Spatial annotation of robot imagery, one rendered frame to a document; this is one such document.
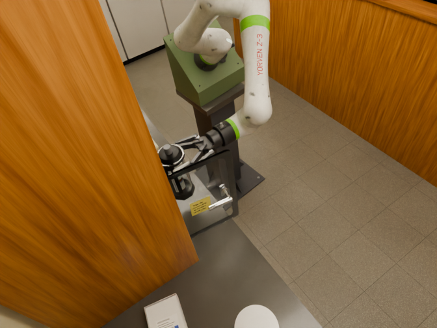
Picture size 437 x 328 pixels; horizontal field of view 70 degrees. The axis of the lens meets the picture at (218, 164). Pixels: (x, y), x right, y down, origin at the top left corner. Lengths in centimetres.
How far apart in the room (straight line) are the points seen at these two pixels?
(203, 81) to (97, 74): 127
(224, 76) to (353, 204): 139
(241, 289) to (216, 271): 12
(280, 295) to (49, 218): 80
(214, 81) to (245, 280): 112
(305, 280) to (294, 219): 45
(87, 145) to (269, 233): 186
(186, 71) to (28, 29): 133
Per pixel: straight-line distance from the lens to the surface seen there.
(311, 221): 244
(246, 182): 260
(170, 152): 113
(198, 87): 181
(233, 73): 192
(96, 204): 79
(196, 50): 165
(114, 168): 73
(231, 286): 123
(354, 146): 297
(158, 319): 120
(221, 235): 131
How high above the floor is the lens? 210
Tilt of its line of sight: 49 degrees down
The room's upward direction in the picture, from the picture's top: 10 degrees counter-clockwise
